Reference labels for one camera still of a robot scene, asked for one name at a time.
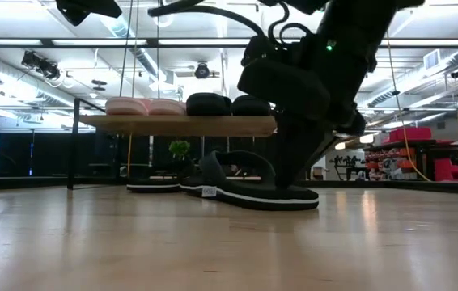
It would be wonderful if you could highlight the red storage shelving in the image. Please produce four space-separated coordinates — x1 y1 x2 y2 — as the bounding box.
363 126 458 183

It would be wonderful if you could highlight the wooden shelf with black legs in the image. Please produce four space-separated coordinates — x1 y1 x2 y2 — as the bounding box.
66 97 278 192

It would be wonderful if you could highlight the small green leafy plant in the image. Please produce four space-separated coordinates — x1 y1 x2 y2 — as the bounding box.
168 140 192 161

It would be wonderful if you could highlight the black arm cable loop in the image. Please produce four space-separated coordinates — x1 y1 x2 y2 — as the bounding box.
146 0 316 46

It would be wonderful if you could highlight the pink rubber slide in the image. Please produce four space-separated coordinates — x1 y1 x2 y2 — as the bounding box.
146 98 188 117
104 96 151 117

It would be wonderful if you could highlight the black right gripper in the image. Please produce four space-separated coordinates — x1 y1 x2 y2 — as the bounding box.
236 32 378 190

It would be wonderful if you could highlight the black rubber slide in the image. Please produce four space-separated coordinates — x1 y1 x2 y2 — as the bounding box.
185 92 233 117
231 95 273 118

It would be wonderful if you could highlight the black flip-flop with white stripe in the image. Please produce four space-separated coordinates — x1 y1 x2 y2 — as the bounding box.
125 160 186 194
179 150 320 212

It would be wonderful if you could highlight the round black ceiling camera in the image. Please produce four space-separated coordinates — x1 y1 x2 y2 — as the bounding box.
193 61 211 80

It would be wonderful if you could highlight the yellow cable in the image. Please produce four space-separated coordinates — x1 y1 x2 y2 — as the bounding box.
385 31 433 183

